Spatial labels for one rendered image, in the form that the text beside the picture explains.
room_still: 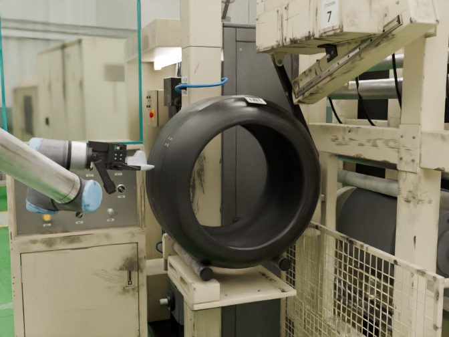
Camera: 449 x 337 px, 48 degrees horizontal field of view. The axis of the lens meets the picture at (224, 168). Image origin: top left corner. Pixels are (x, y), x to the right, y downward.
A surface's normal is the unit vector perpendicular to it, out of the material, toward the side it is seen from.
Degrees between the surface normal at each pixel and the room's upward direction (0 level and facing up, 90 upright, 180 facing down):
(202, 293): 90
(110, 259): 90
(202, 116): 52
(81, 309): 91
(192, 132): 59
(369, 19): 90
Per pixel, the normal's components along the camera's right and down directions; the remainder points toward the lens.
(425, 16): 0.32, -0.19
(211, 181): 0.34, 0.12
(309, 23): -0.94, 0.04
